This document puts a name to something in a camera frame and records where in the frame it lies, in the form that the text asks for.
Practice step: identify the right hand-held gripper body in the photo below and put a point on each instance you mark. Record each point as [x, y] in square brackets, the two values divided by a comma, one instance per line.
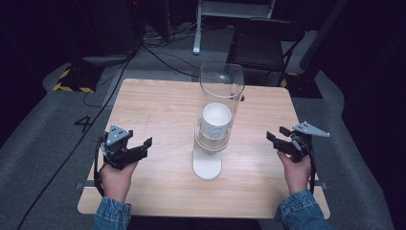
[300, 147]

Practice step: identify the black folding chair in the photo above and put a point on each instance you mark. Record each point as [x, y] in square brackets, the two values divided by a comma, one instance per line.
[260, 48]

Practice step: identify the black yellow striped floor base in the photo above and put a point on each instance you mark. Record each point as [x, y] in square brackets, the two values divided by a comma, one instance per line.
[303, 86]
[76, 78]

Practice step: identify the white paper cup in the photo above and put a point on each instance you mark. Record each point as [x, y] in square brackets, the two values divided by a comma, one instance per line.
[216, 119]

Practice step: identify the person's left hand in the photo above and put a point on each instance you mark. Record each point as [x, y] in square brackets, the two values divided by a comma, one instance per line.
[116, 182]

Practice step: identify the dark slanted pole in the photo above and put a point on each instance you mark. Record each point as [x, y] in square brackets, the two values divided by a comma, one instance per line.
[322, 35]

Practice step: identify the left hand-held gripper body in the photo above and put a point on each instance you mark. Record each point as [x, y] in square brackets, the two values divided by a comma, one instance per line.
[115, 150]

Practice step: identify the white metal stand frame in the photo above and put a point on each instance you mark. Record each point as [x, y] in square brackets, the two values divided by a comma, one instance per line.
[223, 8]

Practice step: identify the person's right hand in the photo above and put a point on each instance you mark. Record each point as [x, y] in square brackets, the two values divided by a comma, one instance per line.
[297, 175]

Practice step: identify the clear tube cup dispenser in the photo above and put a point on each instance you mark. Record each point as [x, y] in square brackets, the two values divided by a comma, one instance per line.
[220, 83]

